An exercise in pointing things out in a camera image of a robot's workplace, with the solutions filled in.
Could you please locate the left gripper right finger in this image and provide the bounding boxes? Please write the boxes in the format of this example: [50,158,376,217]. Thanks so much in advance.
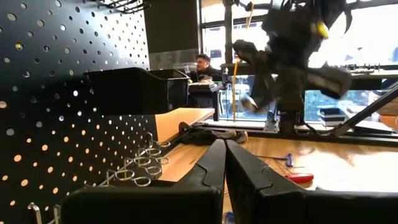
[226,139,398,224]

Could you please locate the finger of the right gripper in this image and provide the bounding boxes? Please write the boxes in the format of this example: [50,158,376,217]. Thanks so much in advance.
[259,70,277,110]
[241,67,265,113]

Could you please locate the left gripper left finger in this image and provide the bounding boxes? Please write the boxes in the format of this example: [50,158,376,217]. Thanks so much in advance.
[60,139,227,224]

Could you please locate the person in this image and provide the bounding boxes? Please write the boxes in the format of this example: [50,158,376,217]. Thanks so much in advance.
[188,53,223,108]

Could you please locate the stacked dark storage boxes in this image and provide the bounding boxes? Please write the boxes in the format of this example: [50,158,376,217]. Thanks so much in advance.
[318,107,348,128]

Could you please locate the black work glove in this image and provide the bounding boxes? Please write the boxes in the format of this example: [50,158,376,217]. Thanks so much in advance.
[179,121,249,146]

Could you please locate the tan wooden desk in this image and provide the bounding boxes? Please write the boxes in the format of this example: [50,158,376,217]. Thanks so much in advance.
[154,107,216,142]

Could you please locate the black pegboard bin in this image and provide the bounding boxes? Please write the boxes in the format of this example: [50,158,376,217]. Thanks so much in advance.
[83,67,190,116]

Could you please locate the black perforated pegboard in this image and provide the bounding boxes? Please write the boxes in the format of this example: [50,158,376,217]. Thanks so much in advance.
[0,0,159,224]

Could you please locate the yellow cable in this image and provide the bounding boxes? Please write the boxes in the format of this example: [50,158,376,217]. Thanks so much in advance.
[231,2,255,123]

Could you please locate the red T-handle hex key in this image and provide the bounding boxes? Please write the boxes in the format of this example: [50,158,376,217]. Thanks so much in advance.
[273,166,315,184]

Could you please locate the blue T-handle hex key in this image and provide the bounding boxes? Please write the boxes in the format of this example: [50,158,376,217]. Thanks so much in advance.
[255,152,295,168]

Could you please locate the chrome ring screwdriver rack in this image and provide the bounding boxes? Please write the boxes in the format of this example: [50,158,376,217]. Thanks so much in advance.
[27,132,172,224]

